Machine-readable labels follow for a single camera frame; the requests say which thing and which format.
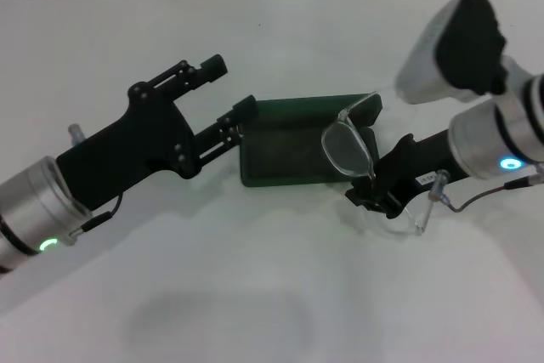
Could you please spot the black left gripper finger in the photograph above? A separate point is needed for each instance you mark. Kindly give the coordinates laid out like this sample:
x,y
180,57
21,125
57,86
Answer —
x,y
187,78
221,133

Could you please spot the clear white glasses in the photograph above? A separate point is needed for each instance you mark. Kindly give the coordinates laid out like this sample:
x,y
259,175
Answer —
x,y
345,120

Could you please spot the silver stub connector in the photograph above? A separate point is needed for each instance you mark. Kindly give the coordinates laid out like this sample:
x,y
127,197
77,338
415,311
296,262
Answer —
x,y
76,133

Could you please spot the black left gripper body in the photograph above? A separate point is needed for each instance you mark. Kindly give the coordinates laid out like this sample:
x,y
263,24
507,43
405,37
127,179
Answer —
x,y
127,146

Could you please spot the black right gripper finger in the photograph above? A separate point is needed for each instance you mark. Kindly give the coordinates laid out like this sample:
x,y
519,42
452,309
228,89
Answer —
x,y
391,206
363,193

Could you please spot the green glasses case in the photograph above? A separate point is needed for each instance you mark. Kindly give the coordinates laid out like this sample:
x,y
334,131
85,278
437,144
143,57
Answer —
x,y
280,159

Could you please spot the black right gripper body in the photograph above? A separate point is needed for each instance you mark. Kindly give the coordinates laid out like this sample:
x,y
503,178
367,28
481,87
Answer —
x,y
408,167

